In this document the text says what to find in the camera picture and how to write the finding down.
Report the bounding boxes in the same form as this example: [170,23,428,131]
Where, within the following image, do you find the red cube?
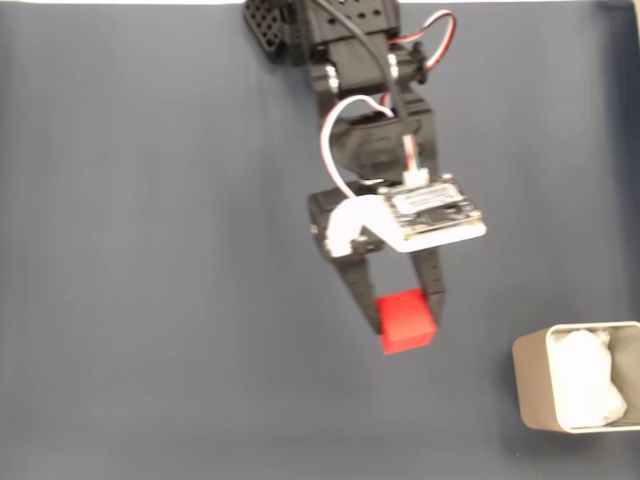
[374,288,439,357]

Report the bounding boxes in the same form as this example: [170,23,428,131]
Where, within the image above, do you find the beige metal box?
[510,321,640,434]

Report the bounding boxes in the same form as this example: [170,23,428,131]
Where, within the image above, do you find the dark grey table mat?
[0,3,640,480]

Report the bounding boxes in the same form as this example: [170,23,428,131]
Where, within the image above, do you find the white crumpled tissue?
[548,329,627,430]

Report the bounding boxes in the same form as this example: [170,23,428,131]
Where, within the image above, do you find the camera board on white mount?
[323,172,489,259]

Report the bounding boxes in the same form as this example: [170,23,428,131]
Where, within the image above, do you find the white red servo cable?
[399,10,459,70]
[319,94,397,199]

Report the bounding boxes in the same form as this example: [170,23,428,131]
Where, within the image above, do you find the black camera cable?
[317,0,431,186]

